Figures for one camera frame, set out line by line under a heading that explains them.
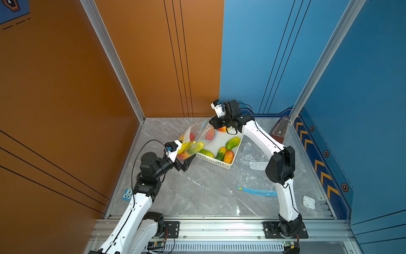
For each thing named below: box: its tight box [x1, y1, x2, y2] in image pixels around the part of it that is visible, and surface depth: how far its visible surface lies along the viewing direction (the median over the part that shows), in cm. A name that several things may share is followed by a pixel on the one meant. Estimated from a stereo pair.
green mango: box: [225, 136, 241, 151], surface depth 103 cm
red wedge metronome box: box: [269, 115, 290, 144], surface depth 102 cm
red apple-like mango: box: [223, 150, 235, 165], surface depth 96 cm
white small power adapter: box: [302, 195, 316, 210], surface depth 82 cm
